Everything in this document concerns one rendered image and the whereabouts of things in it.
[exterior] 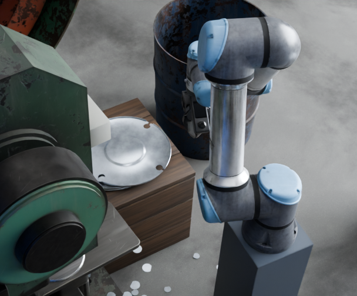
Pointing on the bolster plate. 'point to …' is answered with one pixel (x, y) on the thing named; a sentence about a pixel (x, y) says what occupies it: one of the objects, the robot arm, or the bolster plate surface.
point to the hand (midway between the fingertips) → (195, 136)
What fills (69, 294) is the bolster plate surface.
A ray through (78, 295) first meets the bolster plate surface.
